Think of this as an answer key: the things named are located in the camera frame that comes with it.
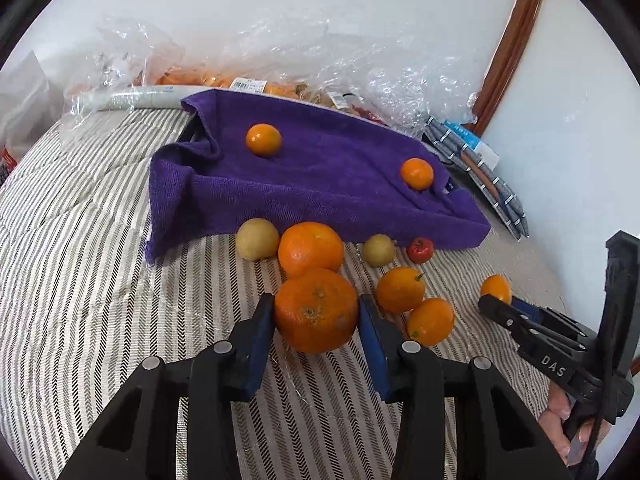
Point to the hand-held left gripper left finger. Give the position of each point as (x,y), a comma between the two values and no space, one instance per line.
(260,342)

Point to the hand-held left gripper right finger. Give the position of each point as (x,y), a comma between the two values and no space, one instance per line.
(374,350)

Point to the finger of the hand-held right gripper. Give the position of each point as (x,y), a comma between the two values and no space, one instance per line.
(567,327)
(505,316)

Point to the large orange with rough skin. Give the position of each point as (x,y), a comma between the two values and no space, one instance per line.
(315,310)

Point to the small orange with stem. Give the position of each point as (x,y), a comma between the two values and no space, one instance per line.
(400,290)

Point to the small yellow-green fruit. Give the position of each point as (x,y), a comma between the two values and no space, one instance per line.
(378,250)

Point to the large yellow-green fruit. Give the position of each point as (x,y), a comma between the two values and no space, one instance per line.
(257,239)

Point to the large smooth orange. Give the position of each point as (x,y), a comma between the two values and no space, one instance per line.
(310,247)

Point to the small red fruit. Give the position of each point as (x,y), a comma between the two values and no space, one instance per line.
(419,251)

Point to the black tray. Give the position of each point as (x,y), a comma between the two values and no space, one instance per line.
(192,132)

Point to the pack of red fruits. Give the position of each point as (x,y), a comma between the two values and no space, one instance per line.
(367,112)

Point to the clear bag of yellow fruits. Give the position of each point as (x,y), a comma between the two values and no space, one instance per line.
(320,97)

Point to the person's right hand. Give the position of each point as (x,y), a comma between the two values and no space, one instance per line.
(556,412)

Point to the grey checked cloth bundle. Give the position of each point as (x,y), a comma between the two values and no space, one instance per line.
(500,195)

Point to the medium orange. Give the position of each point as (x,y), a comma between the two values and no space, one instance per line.
(416,174)
(263,140)

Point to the blue and white packet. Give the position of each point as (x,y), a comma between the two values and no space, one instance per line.
(475,142)

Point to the purple towel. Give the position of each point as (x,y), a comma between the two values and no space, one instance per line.
(325,175)

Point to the clear bag of oranges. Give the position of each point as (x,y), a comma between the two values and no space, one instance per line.
(220,81)

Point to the white printed roll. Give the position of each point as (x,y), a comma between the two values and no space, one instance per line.
(130,98)

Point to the large clear plastic wrap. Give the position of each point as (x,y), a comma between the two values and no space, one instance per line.
(400,60)

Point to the red packet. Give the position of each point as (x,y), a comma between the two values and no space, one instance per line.
(6,162)

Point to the white plastic bag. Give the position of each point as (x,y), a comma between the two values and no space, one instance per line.
(25,100)

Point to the brown wooden frame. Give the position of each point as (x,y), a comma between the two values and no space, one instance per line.
(520,25)

